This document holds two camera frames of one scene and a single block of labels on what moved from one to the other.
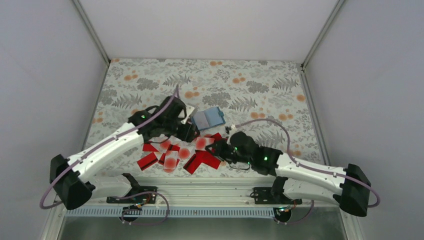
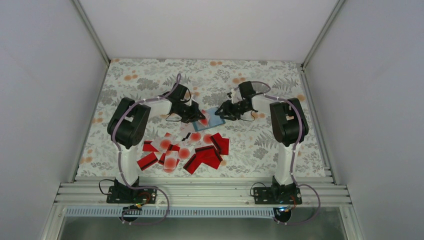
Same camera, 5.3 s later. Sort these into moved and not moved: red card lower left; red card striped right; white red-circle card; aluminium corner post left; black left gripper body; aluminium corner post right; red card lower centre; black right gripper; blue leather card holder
Moved: black right gripper; black left gripper body; white red-circle card
Not moved: blue leather card holder; red card lower centre; aluminium corner post left; aluminium corner post right; red card lower left; red card striped right
